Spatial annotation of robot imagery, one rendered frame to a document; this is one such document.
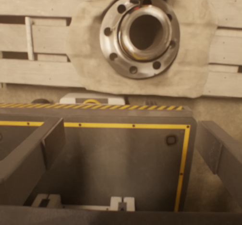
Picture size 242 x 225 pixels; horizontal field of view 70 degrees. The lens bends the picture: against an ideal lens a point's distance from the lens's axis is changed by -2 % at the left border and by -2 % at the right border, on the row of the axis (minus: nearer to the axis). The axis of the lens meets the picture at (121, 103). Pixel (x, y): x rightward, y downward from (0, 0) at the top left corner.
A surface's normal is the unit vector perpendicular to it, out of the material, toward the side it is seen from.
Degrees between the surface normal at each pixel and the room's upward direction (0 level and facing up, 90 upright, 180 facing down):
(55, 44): 0
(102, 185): 0
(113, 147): 0
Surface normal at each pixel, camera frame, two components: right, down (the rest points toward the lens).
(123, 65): -0.04, 0.30
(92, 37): 0.86, 0.15
